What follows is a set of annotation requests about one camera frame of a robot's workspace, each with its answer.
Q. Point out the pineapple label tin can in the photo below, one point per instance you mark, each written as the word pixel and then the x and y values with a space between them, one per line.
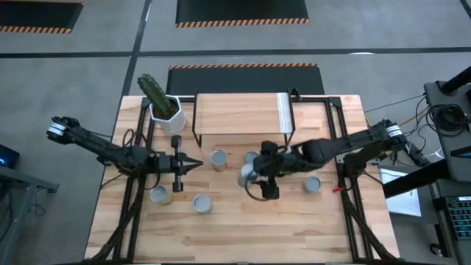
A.
pixel 218 158

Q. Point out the grey equipment cart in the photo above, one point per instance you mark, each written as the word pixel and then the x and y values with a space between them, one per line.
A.
pixel 447 141

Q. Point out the wooden shelf with black legs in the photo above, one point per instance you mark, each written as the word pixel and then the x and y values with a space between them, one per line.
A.
pixel 239 114

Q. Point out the small red clip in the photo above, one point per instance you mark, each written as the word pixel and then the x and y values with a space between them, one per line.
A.
pixel 338 190

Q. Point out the black mat with striped edge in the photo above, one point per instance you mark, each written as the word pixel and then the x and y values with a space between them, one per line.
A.
pixel 37 14
pixel 239 11
pixel 239 79

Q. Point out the black aluminium rig frame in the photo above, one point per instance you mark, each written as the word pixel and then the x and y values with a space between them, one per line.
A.
pixel 320 98

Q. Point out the orange label tin can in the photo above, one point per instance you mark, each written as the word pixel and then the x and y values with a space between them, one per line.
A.
pixel 251 157

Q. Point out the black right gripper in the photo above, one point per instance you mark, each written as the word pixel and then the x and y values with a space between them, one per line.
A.
pixel 272 165

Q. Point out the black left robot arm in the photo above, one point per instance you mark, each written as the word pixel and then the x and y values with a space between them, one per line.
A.
pixel 92 141

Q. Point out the carrot label tin can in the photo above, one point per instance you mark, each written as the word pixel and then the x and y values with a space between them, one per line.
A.
pixel 311 184

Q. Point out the black device with blue light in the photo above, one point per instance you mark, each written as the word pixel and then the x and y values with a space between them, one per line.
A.
pixel 9 156

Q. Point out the small grey metal bracket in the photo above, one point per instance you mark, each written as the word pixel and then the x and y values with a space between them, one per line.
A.
pixel 340 159

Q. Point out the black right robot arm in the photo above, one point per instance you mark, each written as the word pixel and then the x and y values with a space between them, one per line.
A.
pixel 331 147

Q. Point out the green cactus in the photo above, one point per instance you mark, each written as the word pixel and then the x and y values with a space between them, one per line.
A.
pixel 154 94

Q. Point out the grey metal desk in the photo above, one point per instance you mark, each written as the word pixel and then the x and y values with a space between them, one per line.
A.
pixel 18 180

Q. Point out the white paper sheet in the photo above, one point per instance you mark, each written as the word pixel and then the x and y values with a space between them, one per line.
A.
pixel 404 202

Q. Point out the black support beam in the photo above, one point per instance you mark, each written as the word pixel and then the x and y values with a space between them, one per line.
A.
pixel 416 178

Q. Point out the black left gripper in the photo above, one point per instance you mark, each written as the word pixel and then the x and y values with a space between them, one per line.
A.
pixel 165 163

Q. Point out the labelled tin can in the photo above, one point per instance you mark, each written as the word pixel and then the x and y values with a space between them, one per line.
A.
pixel 160 194
pixel 246 173
pixel 202 203

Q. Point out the black caster wheel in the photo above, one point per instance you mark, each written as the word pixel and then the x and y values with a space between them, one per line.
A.
pixel 436 250

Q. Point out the black keyboard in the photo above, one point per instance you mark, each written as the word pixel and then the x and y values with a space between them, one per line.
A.
pixel 460 217

